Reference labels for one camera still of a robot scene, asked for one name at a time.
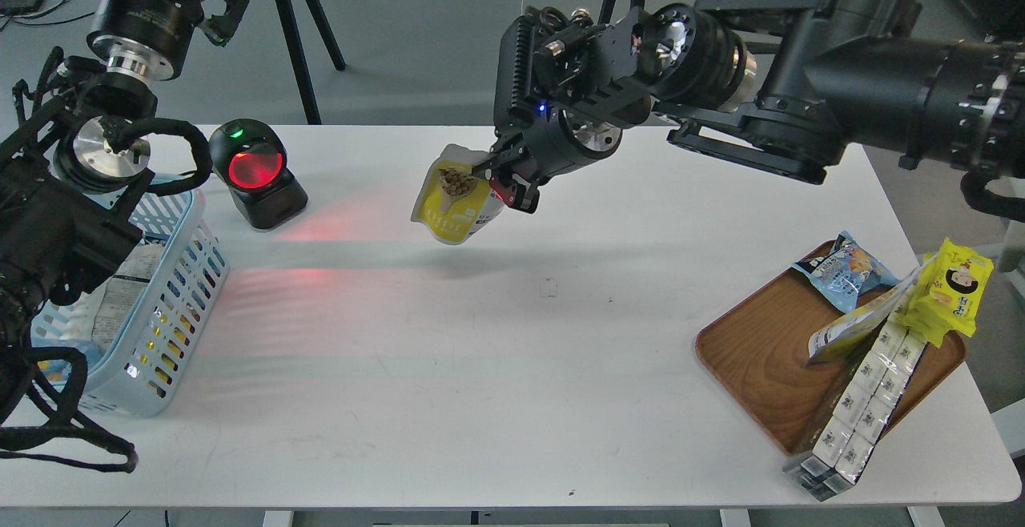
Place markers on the light blue plastic basket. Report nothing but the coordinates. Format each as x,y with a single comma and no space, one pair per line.
138,374

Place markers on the black barcode scanner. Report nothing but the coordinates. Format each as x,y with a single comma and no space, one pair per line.
251,160

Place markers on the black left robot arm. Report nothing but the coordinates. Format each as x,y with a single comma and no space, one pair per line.
72,174

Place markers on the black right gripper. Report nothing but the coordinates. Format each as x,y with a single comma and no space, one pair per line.
566,89

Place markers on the white snack bag in basket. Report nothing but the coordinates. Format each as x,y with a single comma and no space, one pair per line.
100,315

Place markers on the yellow cartoon snack pack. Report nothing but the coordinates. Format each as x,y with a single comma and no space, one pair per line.
948,294

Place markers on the white boxed snack multipack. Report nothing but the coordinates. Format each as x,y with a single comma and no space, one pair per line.
842,435

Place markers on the blue snack bag in basket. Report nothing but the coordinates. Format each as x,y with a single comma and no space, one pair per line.
55,371

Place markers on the yellow white snack pouch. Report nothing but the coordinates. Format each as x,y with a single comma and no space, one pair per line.
453,204
837,339

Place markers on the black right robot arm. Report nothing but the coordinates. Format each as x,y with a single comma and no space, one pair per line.
781,86

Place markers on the black power adapter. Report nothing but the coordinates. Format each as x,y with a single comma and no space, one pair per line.
12,8

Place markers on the brown wooden tray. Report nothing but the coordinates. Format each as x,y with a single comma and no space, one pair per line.
759,352

